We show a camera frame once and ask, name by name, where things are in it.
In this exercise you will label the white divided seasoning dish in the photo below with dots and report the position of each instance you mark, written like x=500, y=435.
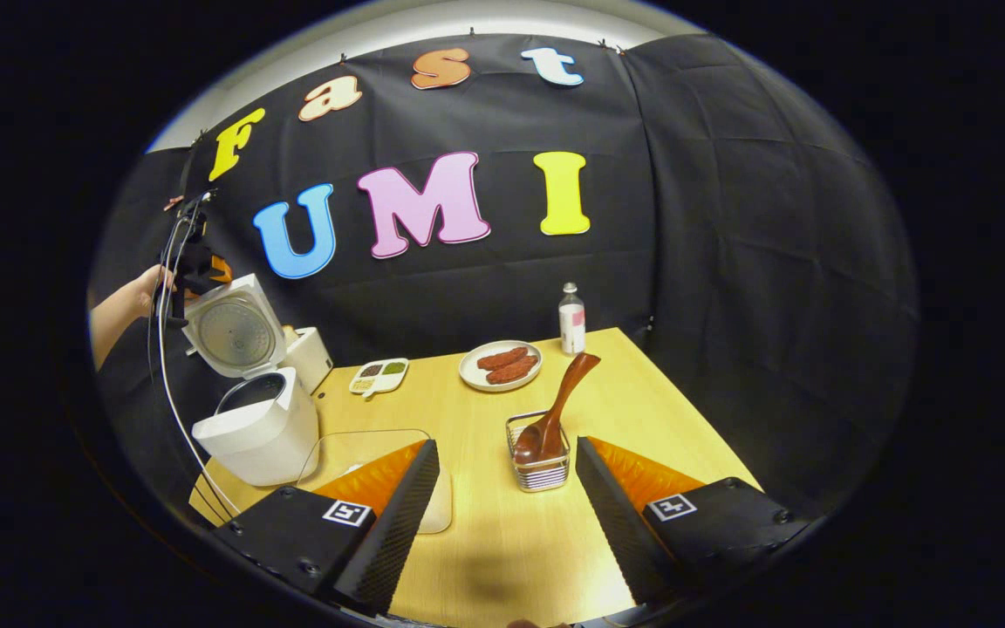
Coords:
x=379, y=375

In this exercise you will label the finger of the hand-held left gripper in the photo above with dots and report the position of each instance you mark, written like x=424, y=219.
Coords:
x=222, y=270

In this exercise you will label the small clear bottle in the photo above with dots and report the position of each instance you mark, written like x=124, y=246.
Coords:
x=572, y=323

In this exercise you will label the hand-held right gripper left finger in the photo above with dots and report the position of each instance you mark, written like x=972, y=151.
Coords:
x=398, y=523

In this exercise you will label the white round plate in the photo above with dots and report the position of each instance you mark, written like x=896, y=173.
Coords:
x=472, y=371

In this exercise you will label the brown sausage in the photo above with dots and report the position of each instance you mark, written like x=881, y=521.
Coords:
x=513, y=371
x=502, y=358

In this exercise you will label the red clip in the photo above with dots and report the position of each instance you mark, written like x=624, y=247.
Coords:
x=173, y=203

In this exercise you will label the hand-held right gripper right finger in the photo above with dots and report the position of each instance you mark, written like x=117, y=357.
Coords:
x=620, y=523

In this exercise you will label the brown wooden spoon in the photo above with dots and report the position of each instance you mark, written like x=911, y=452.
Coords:
x=555, y=419

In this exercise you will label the clear glass container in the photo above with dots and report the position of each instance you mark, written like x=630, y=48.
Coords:
x=337, y=453

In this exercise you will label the black backdrop cloth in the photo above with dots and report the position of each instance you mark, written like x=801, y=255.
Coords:
x=729, y=262

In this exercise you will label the toast bread slice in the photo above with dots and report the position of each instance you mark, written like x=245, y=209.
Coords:
x=290, y=332

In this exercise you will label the white rice cooker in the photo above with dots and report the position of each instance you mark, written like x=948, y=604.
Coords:
x=258, y=436

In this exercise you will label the white toaster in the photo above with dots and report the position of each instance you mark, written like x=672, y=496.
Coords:
x=311, y=358

